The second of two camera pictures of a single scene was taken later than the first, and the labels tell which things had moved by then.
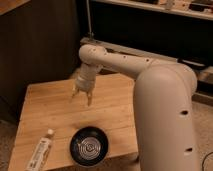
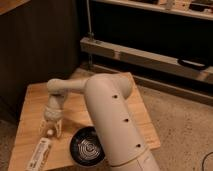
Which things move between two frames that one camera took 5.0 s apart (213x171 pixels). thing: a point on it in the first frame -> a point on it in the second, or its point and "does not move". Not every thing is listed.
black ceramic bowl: (89, 146) does not move
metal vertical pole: (90, 33) does not move
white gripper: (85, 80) -> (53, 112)
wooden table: (52, 106) does not move
